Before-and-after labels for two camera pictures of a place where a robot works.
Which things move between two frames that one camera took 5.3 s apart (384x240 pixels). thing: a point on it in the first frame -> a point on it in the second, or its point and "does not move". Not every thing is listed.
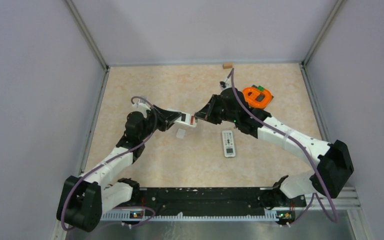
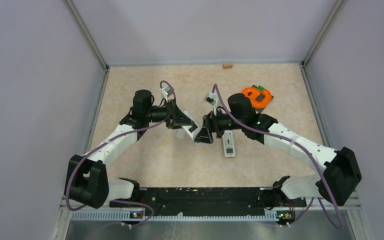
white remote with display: [229, 148] does not move
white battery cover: [180, 133] does not move
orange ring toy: [250, 93] does not move
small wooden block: [227, 65] does not move
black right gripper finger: [206, 112] -> [204, 136]
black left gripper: [167, 121] -> [175, 117]
